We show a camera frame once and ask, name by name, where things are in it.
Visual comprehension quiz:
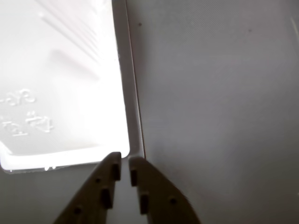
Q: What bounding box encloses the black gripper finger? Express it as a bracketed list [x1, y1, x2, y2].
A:
[128, 155, 202, 224]
[53, 151, 122, 224]

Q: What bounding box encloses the white packaged sandwich with label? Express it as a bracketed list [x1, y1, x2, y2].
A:
[0, 0, 146, 175]

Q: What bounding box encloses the dark gray mat under cardboard box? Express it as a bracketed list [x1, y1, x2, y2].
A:
[126, 0, 299, 224]

